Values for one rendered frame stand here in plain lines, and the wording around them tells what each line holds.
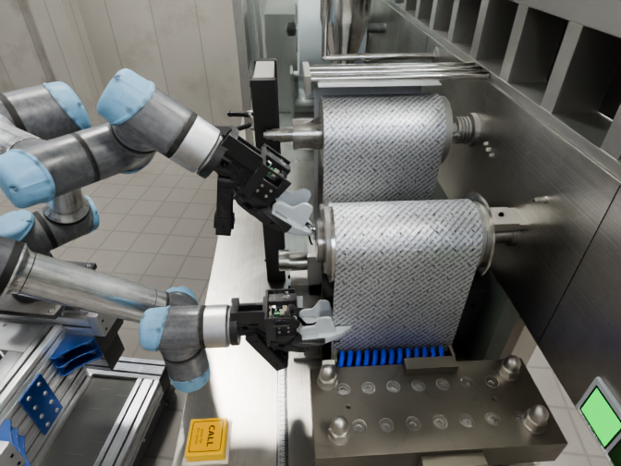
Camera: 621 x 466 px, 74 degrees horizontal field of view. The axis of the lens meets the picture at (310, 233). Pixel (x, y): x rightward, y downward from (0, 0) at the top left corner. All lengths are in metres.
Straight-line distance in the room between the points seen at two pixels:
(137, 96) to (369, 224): 0.37
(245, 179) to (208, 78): 3.57
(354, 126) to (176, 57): 3.51
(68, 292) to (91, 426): 1.07
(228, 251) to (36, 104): 0.60
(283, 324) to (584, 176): 0.50
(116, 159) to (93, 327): 0.82
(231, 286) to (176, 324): 0.42
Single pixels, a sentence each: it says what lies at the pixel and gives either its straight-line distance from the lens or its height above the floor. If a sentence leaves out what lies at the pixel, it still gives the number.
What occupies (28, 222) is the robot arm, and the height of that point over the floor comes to 1.04.
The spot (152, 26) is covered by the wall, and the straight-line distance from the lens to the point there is 4.25.
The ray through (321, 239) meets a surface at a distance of 0.67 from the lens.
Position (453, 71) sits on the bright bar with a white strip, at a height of 1.45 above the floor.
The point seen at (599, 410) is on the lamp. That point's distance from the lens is 0.68.
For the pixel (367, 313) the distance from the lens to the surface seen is 0.75.
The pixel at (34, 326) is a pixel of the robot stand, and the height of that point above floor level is 0.73.
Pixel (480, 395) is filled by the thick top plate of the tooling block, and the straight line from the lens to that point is 0.82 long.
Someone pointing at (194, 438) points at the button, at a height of 0.92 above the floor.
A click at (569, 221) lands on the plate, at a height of 1.35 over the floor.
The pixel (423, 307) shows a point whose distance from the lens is 0.77.
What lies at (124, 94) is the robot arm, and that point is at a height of 1.51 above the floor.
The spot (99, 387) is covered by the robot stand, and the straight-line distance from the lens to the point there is 1.94.
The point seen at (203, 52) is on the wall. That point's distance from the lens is 4.13.
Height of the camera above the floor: 1.68
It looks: 37 degrees down
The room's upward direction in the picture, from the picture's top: straight up
